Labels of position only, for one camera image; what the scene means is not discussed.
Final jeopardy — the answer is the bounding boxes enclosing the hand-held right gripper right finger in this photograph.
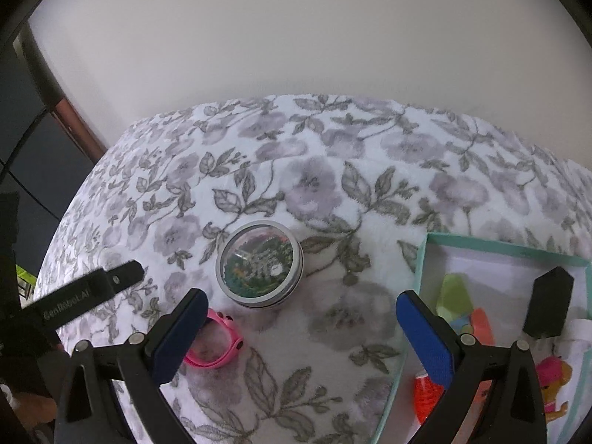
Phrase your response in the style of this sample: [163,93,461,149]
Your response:
[394,289,549,444]

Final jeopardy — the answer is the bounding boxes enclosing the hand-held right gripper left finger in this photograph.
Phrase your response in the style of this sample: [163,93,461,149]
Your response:
[54,288,209,444]

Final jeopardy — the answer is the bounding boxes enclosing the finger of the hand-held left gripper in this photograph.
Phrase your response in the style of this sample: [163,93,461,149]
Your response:
[101,260,145,296]

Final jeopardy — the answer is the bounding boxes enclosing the pink smartwatch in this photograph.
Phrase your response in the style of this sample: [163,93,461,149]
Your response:
[182,307,246,370]

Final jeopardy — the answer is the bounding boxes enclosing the orange carrot-shaped cutter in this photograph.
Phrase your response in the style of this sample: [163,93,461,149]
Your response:
[435,274,495,347]

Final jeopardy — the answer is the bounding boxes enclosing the red bottle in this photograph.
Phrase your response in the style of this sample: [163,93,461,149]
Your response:
[413,370,449,426]

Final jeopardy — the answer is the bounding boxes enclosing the teal-edged white tray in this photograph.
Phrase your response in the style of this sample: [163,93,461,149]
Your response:
[370,232,592,444]

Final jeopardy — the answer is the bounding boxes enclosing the round metal tin clear lid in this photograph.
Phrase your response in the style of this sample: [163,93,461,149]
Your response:
[215,221,305,308]

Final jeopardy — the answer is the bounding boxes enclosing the black power adapter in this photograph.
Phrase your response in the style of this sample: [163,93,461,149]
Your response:
[522,267,575,339]

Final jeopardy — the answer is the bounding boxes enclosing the brown dog toy figure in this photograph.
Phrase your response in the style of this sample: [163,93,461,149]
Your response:
[534,355,574,424]

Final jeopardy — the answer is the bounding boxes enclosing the white smartwatch band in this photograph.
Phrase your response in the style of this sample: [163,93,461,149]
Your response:
[552,319,592,380]

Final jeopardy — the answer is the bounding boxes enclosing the green item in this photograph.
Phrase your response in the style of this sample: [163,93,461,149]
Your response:
[16,263,38,299]

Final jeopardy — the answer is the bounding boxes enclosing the dark cabinet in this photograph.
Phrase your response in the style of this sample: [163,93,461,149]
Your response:
[0,78,98,241]

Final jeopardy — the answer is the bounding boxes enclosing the grey floral blanket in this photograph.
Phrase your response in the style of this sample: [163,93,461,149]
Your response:
[34,94,592,444]

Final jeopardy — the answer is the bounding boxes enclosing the brown wooden frame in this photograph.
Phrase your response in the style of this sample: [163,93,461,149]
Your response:
[21,28,109,162]

